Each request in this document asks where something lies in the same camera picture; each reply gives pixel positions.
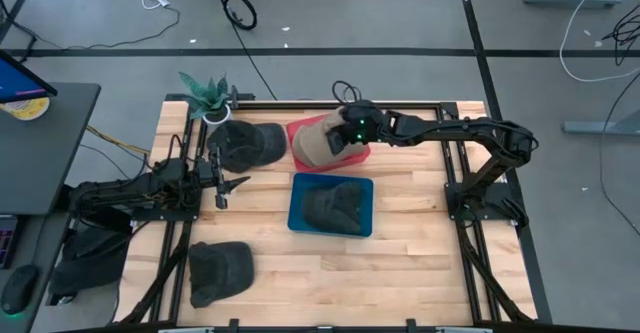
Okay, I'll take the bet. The black keyboard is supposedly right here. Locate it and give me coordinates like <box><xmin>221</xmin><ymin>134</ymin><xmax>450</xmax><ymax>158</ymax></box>
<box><xmin>0</xmin><ymin>214</ymin><xmax>21</xmax><ymax>270</ymax></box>

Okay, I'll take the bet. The green artificial plant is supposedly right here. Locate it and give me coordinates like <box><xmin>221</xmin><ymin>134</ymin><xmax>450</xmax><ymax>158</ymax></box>
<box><xmin>178</xmin><ymin>71</ymin><xmax>232</xmax><ymax>120</ymax></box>

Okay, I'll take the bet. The coiled black cable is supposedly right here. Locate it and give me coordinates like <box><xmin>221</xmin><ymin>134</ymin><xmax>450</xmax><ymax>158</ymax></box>
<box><xmin>209</xmin><ymin>0</ymin><xmax>279</xmax><ymax>102</ymax></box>

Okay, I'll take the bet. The black cable bundle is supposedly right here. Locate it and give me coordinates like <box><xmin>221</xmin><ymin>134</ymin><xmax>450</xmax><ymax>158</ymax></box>
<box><xmin>602</xmin><ymin>2</ymin><xmax>640</xmax><ymax>67</ymax></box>

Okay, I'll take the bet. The blue plastic tray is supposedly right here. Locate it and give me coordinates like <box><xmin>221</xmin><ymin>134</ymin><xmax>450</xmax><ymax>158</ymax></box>
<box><xmin>287</xmin><ymin>172</ymin><xmax>375</xmax><ymax>238</ymax></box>

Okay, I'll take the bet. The black bag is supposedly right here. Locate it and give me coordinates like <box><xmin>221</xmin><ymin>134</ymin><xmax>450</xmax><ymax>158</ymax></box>
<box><xmin>47</xmin><ymin>225</ymin><xmax>132</xmax><ymax>307</ymax></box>

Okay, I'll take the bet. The dark grey baseball cap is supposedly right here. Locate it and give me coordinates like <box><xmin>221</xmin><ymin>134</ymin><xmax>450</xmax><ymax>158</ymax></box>
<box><xmin>207</xmin><ymin>120</ymin><xmax>288</xmax><ymax>174</ymax></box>
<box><xmin>301</xmin><ymin>181</ymin><xmax>364</xmax><ymax>235</ymax></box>
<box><xmin>187</xmin><ymin>241</ymin><xmax>255</xmax><ymax>309</ymax></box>

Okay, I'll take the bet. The white plant pot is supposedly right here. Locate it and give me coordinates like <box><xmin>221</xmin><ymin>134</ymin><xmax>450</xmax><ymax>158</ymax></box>
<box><xmin>202</xmin><ymin>103</ymin><xmax>233</xmax><ymax>126</ymax></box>

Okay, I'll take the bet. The white floor cable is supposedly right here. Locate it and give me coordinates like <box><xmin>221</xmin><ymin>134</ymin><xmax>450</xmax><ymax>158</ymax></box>
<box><xmin>558</xmin><ymin>0</ymin><xmax>640</xmax><ymax>83</ymax></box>

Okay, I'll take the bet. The red plastic tray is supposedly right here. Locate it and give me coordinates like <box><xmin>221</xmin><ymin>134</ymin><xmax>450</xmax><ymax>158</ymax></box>
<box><xmin>286</xmin><ymin>112</ymin><xmax>372</xmax><ymax>174</ymax></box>

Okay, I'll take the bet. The black computer mouse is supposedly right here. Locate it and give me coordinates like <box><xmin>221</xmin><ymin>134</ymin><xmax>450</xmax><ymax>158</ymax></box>
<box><xmin>0</xmin><ymin>264</ymin><xmax>40</xmax><ymax>317</ymax></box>

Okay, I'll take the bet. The yellow wipes canister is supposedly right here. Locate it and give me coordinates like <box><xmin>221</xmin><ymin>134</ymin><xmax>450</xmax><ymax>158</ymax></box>
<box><xmin>0</xmin><ymin>96</ymin><xmax>51</xmax><ymax>122</ymax></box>

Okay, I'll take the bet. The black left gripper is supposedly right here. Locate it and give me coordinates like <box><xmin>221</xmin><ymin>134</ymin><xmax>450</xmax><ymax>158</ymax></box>
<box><xmin>197</xmin><ymin>141</ymin><xmax>252</xmax><ymax>211</ymax></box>

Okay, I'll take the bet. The yellow and black cable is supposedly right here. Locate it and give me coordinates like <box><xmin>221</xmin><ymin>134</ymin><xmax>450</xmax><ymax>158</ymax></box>
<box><xmin>84</xmin><ymin>125</ymin><xmax>151</xmax><ymax>157</ymax></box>

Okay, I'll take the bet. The black aluminium table frame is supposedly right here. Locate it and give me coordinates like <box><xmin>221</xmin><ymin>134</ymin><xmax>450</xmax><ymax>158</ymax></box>
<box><xmin>112</xmin><ymin>92</ymin><xmax>554</xmax><ymax>333</ymax></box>

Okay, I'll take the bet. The black desk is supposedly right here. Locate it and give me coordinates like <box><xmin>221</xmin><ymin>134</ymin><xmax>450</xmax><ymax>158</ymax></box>
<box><xmin>0</xmin><ymin>81</ymin><xmax>102</xmax><ymax>217</ymax></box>

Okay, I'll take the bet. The tan baseball cap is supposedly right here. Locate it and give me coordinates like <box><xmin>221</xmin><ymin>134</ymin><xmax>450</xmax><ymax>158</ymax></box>
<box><xmin>291</xmin><ymin>106</ymin><xmax>372</xmax><ymax>169</ymax></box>

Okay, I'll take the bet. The black camera cable loop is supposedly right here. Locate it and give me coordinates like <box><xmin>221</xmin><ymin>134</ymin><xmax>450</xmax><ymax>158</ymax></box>
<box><xmin>331</xmin><ymin>79</ymin><xmax>363</xmax><ymax>105</ymax></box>

